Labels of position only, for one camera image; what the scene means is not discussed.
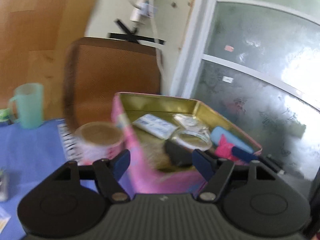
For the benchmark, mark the brown chair back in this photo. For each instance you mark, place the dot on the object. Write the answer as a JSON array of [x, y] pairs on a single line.
[[98, 68]]

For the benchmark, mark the toothpaste box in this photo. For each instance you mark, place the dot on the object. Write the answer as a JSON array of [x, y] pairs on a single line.
[[4, 117]]

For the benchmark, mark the mint green plastic mug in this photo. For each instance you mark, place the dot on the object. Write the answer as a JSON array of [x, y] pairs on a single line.
[[26, 106]]

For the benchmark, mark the black tape cross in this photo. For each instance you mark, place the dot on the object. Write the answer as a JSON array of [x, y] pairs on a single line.
[[130, 35]]

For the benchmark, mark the blue plastic pack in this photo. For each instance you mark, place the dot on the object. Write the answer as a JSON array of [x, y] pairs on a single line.
[[217, 133]]

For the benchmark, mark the white tape roll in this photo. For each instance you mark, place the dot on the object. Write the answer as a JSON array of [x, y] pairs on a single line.
[[192, 140]]

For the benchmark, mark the pink knitted cloth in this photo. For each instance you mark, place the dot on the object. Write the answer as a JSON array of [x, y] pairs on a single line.
[[225, 150]]

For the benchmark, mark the blue tablecloth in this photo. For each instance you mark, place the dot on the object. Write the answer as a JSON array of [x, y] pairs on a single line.
[[28, 156]]

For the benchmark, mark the white tissue packet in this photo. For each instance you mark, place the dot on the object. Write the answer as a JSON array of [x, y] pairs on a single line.
[[155, 126]]

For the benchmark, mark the wood pattern board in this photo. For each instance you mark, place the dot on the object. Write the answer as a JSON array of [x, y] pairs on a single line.
[[35, 35]]

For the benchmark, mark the white charger with cable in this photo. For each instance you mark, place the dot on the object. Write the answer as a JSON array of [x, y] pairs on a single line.
[[145, 9]]

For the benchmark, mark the black key fob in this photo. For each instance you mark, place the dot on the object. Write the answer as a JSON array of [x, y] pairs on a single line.
[[179, 156]]

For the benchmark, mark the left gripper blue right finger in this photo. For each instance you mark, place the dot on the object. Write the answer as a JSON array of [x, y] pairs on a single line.
[[222, 175]]

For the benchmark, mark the pink macaron biscuit tin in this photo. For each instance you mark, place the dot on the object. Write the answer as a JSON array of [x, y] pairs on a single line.
[[150, 170]]

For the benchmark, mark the round pink white tin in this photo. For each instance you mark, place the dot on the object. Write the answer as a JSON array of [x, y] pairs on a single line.
[[98, 140]]

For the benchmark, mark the small clear plastic bag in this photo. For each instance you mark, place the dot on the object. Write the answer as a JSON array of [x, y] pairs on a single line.
[[190, 123]]

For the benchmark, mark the frosted glass door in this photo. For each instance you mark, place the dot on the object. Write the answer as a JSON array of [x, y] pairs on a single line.
[[256, 62]]

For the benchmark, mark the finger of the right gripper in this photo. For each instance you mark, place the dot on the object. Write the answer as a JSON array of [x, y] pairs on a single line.
[[243, 155]]

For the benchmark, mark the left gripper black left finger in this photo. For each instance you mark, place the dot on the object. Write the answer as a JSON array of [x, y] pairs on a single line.
[[104, 172]]

